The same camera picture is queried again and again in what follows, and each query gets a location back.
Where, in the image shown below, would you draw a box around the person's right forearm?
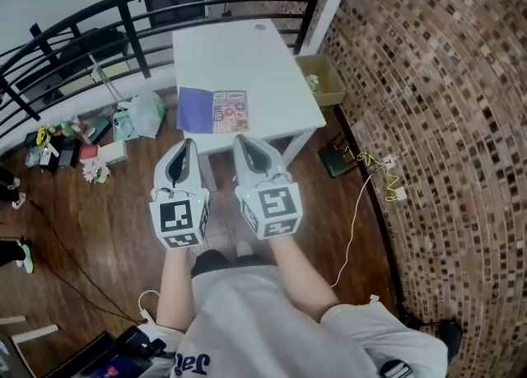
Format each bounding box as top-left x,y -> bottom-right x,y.
267,234 -> 341,324

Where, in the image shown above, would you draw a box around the black box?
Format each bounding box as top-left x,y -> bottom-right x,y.
24,133 -> 82,171

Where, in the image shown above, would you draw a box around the black equipment bag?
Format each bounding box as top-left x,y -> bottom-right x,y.
43,324 -> 176,378

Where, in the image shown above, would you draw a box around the black metal railing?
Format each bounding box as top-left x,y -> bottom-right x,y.
0,0 -> 335,141

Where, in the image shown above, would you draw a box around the white flower bunch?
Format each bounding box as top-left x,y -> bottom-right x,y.
82,160 -> 111,184

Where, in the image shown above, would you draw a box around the black flat device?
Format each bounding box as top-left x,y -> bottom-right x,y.
317,143 -> 359,178

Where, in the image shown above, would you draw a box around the cardboard box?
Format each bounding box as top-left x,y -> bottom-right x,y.
295,54 -> 347,108

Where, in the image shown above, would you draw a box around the purple sticker book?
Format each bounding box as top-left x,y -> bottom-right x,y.
176,86 -> 250,134

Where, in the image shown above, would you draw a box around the white box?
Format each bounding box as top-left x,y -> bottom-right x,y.
96,140 -> 128,166

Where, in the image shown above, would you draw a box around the person's black trousers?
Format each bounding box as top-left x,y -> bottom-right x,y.
191,249 -> 264,277

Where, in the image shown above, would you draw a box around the metal rod tool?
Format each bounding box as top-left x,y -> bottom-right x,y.
92,57 -> 124,110

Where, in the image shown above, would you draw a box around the person's white shirt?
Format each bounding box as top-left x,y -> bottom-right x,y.
135,264 -> 450,378

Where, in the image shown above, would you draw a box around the yellow coiled cable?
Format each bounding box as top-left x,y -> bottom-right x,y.
343,145 -> 403,204

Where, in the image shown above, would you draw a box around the teal paper bag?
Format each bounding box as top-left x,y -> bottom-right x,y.
113,108 -> 139,142

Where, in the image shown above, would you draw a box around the black floor cable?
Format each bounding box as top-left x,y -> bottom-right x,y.
24,198 -> 145,324

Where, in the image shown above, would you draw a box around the white plastic bag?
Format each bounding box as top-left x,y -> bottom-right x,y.
129,91 -> 166,138

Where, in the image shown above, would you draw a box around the long white cable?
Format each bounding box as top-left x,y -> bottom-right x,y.
331,161 -> 390,289

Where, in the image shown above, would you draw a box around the person's left forearm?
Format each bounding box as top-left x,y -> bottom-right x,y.
156,244 -> 198,332

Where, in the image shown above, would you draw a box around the white furniture frame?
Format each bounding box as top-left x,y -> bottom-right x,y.
0,315 -> 59,347

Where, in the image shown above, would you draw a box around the white table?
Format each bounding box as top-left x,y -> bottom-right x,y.
171,18 -> 327,193

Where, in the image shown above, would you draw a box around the white power strip cable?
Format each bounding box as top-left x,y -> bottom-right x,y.
138,288 -> 161,315

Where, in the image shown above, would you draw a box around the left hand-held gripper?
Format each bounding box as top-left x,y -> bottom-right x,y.
148,138 -> 211,250

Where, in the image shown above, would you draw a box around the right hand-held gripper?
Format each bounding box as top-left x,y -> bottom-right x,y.
232,133 -> 304,241

